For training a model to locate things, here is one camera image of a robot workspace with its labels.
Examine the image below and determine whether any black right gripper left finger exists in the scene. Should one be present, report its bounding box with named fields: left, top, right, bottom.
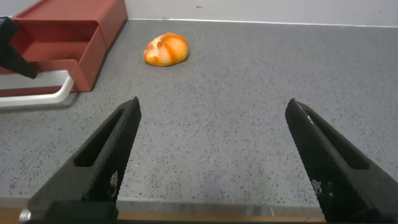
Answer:
left=19, top=96, right=142, bottom=223

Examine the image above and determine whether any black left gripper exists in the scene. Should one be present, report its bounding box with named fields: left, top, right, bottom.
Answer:
left=0, top=16, right=40, bottom=80

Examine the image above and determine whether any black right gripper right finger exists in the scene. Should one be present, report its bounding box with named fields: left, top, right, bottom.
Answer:
left=285, top=98, right=398, bottom=223

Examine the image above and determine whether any red drawer with white handle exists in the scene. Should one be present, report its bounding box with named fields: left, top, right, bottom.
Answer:
left=0, top=18, right=108, bottom=108

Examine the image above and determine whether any orange and white bagel toy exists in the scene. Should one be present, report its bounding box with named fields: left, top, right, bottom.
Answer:
left=142, top=31, right=190, bottom=67

